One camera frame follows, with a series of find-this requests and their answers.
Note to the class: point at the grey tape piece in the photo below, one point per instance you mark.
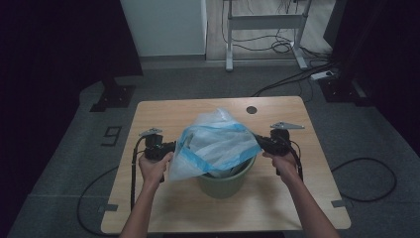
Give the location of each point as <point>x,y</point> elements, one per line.
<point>338,203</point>
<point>108,208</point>

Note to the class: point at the person's left hand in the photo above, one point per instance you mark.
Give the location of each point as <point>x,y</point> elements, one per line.
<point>153,170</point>

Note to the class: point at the white power strip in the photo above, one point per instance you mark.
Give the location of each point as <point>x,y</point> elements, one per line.
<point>321,75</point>

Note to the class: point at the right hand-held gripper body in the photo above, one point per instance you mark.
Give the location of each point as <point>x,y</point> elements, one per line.
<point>280,142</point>

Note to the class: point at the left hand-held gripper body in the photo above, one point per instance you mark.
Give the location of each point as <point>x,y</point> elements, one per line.
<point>154,147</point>

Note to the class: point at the green plastic bin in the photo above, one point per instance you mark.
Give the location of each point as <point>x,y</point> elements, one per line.
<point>224,186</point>

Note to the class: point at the person's right hand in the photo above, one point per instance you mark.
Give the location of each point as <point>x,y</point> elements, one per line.
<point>285,168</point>

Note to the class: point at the white cabinet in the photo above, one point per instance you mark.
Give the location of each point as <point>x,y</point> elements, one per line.
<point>163,26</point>

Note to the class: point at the white metal desk frame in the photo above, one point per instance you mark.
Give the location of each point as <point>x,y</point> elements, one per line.
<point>264,22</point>

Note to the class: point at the black stand base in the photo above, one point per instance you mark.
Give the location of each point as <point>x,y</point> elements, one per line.
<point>114,97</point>
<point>341,91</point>

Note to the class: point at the white bag with blue band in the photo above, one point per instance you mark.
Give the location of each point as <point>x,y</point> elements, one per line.
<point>214,145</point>

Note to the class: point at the round black table grommet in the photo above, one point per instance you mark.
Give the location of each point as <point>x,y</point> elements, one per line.
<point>251,110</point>

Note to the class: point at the dark curtain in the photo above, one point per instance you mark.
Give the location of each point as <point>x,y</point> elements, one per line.
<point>379,49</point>
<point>49,49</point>

